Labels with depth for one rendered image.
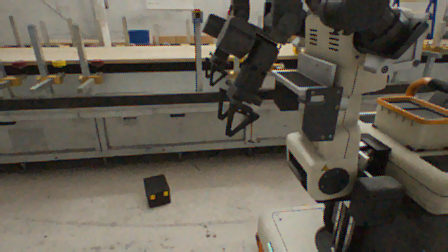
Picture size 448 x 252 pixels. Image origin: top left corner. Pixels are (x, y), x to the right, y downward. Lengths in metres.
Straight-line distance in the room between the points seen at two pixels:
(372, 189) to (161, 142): 1.78
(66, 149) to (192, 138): 1.03
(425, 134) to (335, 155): 0.29
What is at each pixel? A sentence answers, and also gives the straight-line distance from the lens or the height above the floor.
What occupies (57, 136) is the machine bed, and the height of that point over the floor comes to 0.30.
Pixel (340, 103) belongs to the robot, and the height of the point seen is 1.00.
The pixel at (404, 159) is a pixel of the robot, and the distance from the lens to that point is 1.04.
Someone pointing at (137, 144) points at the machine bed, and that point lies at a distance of 2.38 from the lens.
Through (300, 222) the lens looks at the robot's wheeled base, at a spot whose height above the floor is 0.28.
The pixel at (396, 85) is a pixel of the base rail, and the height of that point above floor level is 0.69.
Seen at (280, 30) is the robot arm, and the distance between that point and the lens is 0.55.
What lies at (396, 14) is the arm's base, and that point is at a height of 1.23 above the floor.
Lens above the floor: 1.24
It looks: 24 degrees down
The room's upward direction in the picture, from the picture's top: straight up
